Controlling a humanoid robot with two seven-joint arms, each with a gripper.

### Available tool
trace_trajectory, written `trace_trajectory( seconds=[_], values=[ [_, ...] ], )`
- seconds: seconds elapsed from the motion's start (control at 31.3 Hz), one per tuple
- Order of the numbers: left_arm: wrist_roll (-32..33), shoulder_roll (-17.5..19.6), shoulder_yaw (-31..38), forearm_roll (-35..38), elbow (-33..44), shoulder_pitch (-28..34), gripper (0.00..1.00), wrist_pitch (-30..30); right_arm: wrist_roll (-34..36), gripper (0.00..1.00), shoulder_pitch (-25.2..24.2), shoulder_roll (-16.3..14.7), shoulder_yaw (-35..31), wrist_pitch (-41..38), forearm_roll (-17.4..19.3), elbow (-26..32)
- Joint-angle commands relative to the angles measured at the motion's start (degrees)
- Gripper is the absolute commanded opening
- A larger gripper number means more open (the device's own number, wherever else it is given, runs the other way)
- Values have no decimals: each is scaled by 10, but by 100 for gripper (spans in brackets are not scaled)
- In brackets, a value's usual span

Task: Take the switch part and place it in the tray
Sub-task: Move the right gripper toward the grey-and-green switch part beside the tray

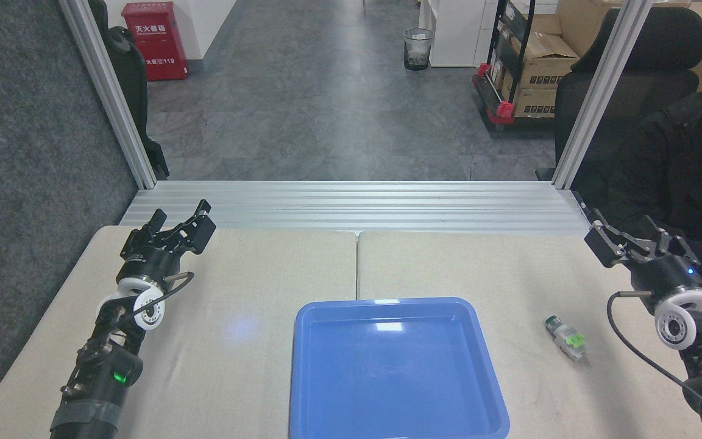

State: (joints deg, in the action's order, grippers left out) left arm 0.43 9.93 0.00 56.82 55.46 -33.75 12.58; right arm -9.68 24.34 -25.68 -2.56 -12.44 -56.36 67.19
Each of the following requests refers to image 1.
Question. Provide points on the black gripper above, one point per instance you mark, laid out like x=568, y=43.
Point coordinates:
x=150, y=263
x=671, y=274

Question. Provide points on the grey green switch part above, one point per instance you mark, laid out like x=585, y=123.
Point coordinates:
x=564, y=336

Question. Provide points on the blue plastic tray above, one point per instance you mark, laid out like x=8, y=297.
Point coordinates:
x=397, y=372

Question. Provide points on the person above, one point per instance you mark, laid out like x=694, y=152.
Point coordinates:
x=668, y=171

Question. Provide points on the grey felt partition panel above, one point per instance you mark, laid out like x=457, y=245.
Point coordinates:
x=28, y=183

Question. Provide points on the black office chair with headrest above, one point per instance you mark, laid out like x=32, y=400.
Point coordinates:
x=649, y=79

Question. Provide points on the small flat cardboard box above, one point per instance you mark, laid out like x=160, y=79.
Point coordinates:
x=534, y=102

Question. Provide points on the red fire extinguisher box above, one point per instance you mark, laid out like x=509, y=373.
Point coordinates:
x=156, y=39

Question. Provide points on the black red storage cart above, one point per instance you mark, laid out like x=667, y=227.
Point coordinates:
x=497, y=100

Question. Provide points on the cardboard box with black label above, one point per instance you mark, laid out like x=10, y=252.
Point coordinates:
x=543, y=64

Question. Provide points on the large plain cardboard box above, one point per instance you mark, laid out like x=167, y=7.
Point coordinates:
x=582, y=24

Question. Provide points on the white cabinet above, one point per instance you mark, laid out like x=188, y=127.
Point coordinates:
x=454, y=30

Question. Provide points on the black mesh trash bin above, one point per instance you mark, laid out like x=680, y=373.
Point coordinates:
x=418, y=49

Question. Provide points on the black table corner bracket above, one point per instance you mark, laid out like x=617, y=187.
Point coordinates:
x=582, y=204

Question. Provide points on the black chair behind post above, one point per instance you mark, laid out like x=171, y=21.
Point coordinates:
x=134, y=91

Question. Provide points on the silver aluminium post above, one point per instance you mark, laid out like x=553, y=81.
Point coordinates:
x=601, y=91
x=107, y=91

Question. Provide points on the silver aluminium table rail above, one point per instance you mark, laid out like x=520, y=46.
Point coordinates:
x=357, y=207

